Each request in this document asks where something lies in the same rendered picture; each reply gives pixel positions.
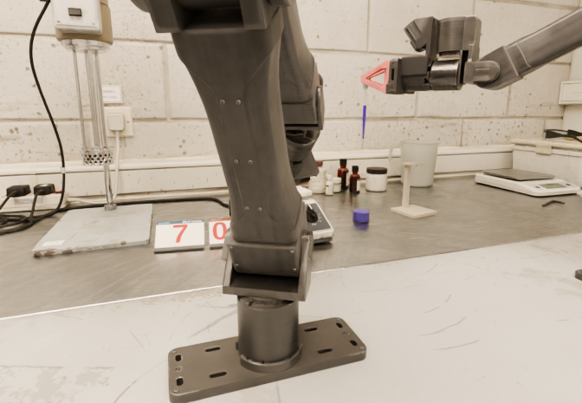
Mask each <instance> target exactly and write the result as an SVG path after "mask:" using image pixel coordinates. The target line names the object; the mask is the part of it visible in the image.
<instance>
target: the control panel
mask: <svg viewBox="0 0 582 403"><path fill-rule="evenodd" d="M308 205H311V206H312V207H313V209H314V211H315V212H316V213H317V215H318V220H317V221H316V222H314V223H310V222H307V229H308V230H313V231H320V230H325V229H330V228H331V226H330V225H329V223H328V222H327V220H326V218H325V217H324V215H323V213H322V212H321V210H320V208H319V206H318V205H317V204H316V203H312V204H306V210H307V206H308Z"/></svg>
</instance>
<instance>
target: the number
mask: <svg viewBox="0 0 582 403"><path fill-rule="evenodd" d="M196 242H203V223H189V224H162V225H158V233H157V245H161V244H184V243H196Z"/></svg>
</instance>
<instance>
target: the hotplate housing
mask: <svg viewBox="0 0 582 403"><path fill-rule="evenodd" d="M302 201H305V204H312V203H316V204H317V205H318V203H317V202H316V201H315V200H314V199H312V198H309V197H307V196H306V197H302ZM318 206H319V205H318ZM319 208H320V206H319ZM320 210H321V208H320ZM321 212H322V213H323V215H324V217H325V218H326V220H327V222H328V223H329V221H328V219H327V217H326V216H325V214H324V212H323V211H322V210H321ZM329 225H330V226H331V224H330V223H329ZM313 233H314V244H317V243H322V242H327V241H333V238H332V236H333V227H332V226H331V228H330V229H325V230H320V231H313Z"/></svg>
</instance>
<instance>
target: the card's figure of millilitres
mask: <svg viewBox="0 0 582 403"><path fill-rule="evenodd" d="M229 227H230V221H216V222H210V238H211V241H220V240H224V237H225V233H226V231H227V229H228V228H229Z"/></svg>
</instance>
